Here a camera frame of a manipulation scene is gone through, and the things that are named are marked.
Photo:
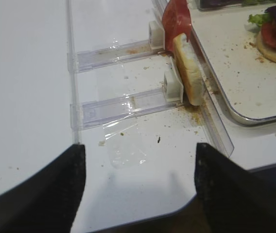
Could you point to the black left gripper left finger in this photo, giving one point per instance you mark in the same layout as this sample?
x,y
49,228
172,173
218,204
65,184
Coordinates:
x,y
48,201

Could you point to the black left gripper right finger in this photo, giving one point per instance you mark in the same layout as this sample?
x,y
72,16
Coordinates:
x,y
235,200

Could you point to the bread slice in left rack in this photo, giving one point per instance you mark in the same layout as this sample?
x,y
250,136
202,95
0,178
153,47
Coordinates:
x,y
189,71

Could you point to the tomato slice on burger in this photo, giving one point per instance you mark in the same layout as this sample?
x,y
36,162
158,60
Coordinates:
x,y
268,34

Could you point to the green lettuce on burger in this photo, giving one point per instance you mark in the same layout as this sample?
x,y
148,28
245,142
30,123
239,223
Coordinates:
x,y
257,20

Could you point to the red tomato slice in rack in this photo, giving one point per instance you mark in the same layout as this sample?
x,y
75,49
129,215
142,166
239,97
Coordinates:
x,y
176,20

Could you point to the clear lower left track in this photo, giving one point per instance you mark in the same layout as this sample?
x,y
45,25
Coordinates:
x,y
95,113

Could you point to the clear track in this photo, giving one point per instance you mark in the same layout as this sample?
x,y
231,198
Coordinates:
x,y
95,113
84,61

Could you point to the silver metal tray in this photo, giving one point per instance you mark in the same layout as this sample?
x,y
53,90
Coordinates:
x,y
245,78

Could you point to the white pusher block lower left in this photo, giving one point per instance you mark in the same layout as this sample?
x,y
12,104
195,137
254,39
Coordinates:
x,y
173,87

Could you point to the clear upper left track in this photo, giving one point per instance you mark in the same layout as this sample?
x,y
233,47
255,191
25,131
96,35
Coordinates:
x,y
84,61

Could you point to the bottom bun on tray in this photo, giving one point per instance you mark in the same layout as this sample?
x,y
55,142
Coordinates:
x,y
267,52

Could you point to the clear plastic container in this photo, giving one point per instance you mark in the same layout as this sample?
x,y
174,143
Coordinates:
x,y
206,5

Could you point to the clear rail left of tray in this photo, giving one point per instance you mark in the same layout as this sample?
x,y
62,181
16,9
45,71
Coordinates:
x,y
212,120

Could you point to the clear rail far left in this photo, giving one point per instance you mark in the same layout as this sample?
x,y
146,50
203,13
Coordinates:
x,y
71,62

